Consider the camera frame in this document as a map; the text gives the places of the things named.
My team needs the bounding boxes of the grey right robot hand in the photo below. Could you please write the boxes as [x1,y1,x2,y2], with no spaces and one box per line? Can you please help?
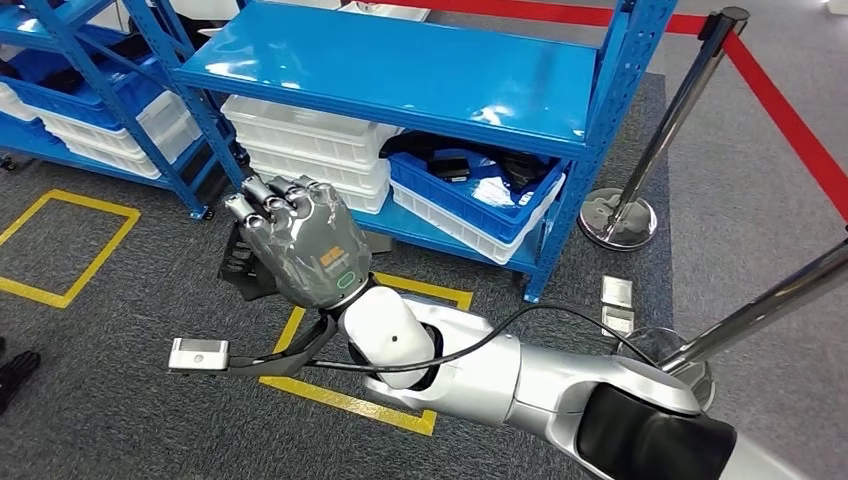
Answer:
[223,174,374,312]

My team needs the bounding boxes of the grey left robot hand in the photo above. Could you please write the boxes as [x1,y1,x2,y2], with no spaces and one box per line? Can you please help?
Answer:
[0,349,42,416]

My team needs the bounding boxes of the black plastic panel part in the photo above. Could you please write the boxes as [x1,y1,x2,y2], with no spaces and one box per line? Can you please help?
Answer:
[217,221,392,303]

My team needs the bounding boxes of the blue metal shelf rack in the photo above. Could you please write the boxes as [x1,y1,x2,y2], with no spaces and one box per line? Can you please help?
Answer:
[122,0,680,305]
[0,0,213,221]

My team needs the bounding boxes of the yellow floor tape square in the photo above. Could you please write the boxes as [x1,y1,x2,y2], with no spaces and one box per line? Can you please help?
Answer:
[0,188,142,311]
[258,271,475,437]

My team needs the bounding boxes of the small black plastic block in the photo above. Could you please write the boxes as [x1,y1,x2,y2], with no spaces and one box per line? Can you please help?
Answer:
[427,156,473,184]

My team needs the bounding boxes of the silver floor socket plate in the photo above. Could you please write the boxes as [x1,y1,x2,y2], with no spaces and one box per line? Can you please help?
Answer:
[601,305,636,338]
[600,274,635,309]

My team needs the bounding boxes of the red barrier belt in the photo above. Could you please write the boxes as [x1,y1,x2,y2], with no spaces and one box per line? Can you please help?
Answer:
[377,0,710,36]
[722,29,848,223]

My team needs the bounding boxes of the chrome stanchion black top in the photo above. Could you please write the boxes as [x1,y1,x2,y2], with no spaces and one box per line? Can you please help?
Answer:
[612,238,848,412]
[577,6,752,253]

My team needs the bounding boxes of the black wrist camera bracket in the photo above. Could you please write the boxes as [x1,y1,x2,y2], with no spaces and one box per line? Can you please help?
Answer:
[225,311,339,379]

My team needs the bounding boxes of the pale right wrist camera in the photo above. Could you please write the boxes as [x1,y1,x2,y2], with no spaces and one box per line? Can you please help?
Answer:
[167,337,231,372]

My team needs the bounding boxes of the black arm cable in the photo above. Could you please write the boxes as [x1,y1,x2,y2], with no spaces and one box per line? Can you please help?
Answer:
[307,303,660,372]

